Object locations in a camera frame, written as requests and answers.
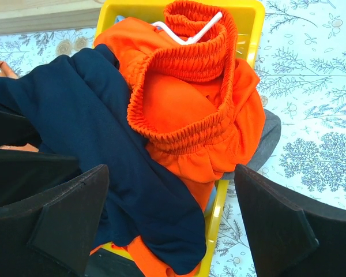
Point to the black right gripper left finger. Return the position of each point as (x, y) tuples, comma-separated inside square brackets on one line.
[(52, 233)]

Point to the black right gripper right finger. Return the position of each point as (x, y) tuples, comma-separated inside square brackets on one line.
[(290, 234)]

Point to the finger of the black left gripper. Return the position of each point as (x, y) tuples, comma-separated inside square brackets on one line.
[(23, 173)]

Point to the navy blue shorts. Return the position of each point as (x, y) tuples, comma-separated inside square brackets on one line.
[(78, 106)]

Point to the orange white patterned shorts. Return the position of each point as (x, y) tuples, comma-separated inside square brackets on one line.
[(6, 71)]

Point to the grey cloth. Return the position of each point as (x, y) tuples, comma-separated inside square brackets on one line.
[(268, 140)]

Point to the wooden clothes rack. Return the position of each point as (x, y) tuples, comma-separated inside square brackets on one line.
[(22, 16)]

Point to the yellow plastic tray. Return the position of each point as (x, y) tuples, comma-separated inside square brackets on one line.
[(251, 31)]

